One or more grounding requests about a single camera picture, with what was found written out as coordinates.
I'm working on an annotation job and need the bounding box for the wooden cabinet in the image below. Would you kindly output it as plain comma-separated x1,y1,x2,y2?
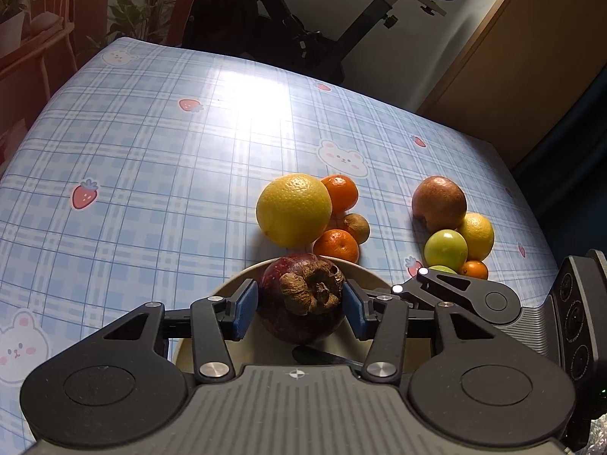
417,0,607,169

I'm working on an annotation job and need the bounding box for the yellow lemon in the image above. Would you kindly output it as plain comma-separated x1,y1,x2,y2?
455,212,495,262

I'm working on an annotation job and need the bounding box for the black exercise bike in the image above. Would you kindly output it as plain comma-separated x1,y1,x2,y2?
182,0,462,83

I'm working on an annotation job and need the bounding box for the dark purple mangosteen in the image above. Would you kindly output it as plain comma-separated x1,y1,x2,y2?
256,253,347,346

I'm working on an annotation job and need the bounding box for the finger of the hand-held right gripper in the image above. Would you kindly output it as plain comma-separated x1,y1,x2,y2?
391,267,476,314

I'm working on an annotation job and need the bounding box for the blue plaid tablecloth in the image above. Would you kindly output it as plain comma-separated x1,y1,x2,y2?
0,37,560,441

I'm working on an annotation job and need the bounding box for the cream bowl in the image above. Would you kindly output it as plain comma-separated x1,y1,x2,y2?
171,257,433,376

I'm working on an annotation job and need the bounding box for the red apple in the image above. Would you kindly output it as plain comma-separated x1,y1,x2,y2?
412,176,468,233

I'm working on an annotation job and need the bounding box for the orange mandarin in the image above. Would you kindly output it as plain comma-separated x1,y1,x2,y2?
313,229,360,264
458,260,489,280
321,175,359,216

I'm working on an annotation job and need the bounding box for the large yellow grapefruit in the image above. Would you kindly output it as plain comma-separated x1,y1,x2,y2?
256,173,333,248

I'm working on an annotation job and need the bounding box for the small brown round fruit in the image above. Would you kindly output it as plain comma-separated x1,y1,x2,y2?
338,213,370,245

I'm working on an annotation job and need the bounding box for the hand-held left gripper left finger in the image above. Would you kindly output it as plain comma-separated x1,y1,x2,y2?
95,279,259,384

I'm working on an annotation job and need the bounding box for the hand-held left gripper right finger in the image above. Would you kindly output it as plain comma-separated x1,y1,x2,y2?
342,281,517,384

